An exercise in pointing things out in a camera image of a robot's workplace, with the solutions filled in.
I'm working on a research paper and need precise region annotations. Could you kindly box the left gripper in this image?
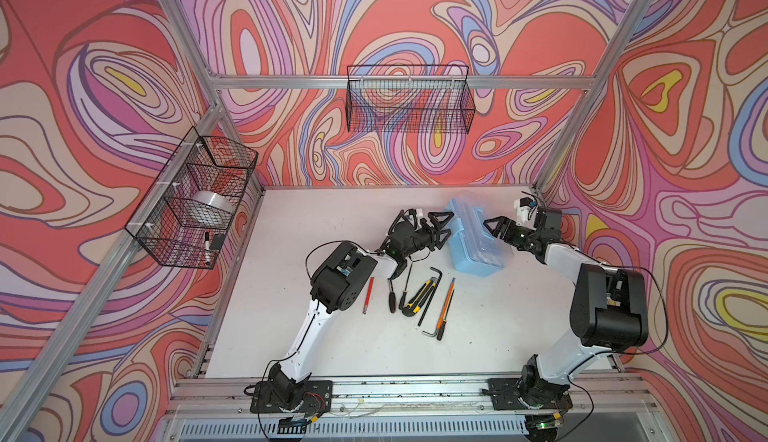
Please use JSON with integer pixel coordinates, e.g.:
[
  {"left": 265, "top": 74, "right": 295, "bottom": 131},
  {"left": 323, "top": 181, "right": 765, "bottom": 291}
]
[{"left": 400, "top": 215, "right": 455, "bottom": 262}]

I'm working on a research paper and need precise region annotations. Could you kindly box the blue plastic tool box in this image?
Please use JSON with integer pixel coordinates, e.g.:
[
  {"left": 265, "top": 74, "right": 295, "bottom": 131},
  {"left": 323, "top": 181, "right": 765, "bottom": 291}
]
[{"left": 446, "top": 190, "right": 511, "bottom": 277}]

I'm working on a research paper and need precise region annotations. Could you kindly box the small black screwdriver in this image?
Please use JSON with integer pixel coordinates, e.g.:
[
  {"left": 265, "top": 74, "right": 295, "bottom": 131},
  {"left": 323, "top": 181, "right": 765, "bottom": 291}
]
[{"left": 398, "top": 262, "right": 413, "bottom": 311}]

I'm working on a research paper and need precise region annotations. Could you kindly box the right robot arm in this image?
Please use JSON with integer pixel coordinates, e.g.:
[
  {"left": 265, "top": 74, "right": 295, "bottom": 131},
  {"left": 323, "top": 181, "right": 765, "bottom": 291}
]
[{"left": 483, "top": 209, "right": 649, "bottom": 409}]

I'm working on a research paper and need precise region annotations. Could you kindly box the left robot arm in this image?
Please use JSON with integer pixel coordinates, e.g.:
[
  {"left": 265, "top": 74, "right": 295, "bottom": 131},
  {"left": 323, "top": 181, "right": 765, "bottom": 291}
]
[{"left": 255, "top": 208, "right": 454, "bottom": 409}]

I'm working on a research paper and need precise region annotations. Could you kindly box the black hex key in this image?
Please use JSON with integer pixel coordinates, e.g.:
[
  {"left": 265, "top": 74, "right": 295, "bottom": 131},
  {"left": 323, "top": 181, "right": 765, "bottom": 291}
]
[{"left": 417, "top": 266, "right": 443, "bottom": 327}]

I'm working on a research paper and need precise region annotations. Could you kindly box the yellow black utility knife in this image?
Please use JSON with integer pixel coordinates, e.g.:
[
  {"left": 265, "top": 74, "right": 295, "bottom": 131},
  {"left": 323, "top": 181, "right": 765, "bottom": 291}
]
[{"left": 402, "top": 277, "right": 437, "bottom": 317}]

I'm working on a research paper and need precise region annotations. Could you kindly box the orange black screwdriver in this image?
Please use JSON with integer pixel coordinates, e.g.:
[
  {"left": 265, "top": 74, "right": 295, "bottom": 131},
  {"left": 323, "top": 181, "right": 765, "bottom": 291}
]
[{"left": 436, "top": 279, "right": 455, "bottom": 341}]

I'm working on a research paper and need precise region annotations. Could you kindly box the red hex key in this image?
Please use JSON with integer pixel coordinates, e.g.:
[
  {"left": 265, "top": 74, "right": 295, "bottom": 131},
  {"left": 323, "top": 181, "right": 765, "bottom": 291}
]
[{"left": 362, "top": 277, "right": 375, "bottom": 315}]

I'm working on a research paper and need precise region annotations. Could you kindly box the silver tape roll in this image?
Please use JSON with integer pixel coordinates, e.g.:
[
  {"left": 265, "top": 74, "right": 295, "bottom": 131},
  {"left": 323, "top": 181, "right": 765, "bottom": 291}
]
[{"left": 192, "top": 190, "right": 235, "bottom": 213}]

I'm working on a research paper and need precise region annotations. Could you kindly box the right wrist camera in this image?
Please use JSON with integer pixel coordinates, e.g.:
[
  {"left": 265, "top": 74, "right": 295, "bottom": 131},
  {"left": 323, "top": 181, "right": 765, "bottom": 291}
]
[{"left": 514, "top": 196, "right": 537, "bottom": 224}]

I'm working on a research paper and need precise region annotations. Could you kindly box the back wire basket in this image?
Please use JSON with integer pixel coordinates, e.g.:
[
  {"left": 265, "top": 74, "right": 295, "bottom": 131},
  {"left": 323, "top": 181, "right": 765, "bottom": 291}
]
[{"left": 345, "top": 62, "right": 476, "bottom": 134}]

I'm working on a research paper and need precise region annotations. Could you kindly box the wire basket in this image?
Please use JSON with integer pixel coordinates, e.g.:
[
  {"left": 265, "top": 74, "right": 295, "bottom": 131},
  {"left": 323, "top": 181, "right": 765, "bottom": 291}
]
[
  {"left": 125, "top": 128, "right": 259, "bottom": 270},
  {"left": 345, "top": 62, "right": 476, "bottom": 134}
]

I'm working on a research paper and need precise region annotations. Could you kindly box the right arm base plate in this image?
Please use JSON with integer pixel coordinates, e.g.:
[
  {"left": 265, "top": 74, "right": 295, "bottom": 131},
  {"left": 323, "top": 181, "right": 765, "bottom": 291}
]
[{"left": 481, "top": 378, "right": 573, "bottom": 411}]

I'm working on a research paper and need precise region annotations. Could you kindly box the aluminium front rail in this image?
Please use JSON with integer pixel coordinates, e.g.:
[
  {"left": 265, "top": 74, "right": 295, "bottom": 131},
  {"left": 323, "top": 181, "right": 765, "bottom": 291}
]
[{"left": 153, "top": 372, "right": 676, "bottom": 441}]

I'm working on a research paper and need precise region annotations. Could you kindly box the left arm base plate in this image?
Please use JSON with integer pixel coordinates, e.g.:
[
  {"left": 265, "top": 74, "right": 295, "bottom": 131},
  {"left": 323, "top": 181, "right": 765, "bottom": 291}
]
[{"left": 243, "top": 380, "right": 333, "bottom": 415}]

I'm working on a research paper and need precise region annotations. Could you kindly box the left wire basket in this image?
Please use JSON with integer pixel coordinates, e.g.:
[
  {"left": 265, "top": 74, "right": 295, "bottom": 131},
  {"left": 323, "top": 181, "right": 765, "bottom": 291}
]
[{"left": 125, "top": 128, "right": 259, "bottom": 270}]

